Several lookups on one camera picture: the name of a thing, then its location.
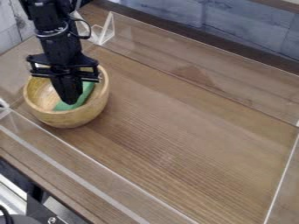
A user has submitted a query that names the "wooden bowl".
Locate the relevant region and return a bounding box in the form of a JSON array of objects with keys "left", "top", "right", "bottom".
[{"left": 23, "top": 66, "right": 110, "bottom": 129}]

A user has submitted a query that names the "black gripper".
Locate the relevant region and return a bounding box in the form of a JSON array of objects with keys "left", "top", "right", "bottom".
[{"left": 27, "top": 29, "right": 99, "bottom": 104}]

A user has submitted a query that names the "clear acrylic corner bracket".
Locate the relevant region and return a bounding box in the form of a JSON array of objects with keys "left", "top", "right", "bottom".
[{"left": 73, "top": 10, "right": 115, "bottom": 46}]

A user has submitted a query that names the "green rectangular block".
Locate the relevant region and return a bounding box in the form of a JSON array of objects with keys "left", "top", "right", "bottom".
[{"left": 53, "top": 81, "right": 95, "bottom": 111}]

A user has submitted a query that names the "black metal bracket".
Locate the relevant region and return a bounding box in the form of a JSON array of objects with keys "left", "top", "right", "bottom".
[{"left": 26, "top": 195, "right": 70, "bottom": 224}]

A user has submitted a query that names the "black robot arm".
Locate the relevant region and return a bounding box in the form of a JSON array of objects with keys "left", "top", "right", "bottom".
[{"left": 19, "top": 0, "right": 99, "bottom": 105}]

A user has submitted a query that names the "black cable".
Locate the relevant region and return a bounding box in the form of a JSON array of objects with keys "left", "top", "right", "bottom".
[{"left": 0, "top": 204, "right": 13, "bottom": 224}]

